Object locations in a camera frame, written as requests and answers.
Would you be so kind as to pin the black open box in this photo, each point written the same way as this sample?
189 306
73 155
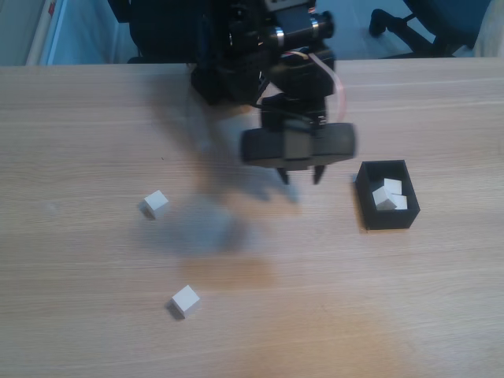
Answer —
388 220

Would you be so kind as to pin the black oval camera box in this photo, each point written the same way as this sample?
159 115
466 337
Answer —
260 147

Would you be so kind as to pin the white cube block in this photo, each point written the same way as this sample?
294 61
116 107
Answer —
185 300
384 197
402 202
394 186
156 202

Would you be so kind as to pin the white board panel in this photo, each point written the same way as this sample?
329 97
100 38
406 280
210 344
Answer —
71 31

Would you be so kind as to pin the pale beige fabric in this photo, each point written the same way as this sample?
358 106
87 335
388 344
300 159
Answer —
492 35

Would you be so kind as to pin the blue office chair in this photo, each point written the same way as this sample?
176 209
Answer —
445 19

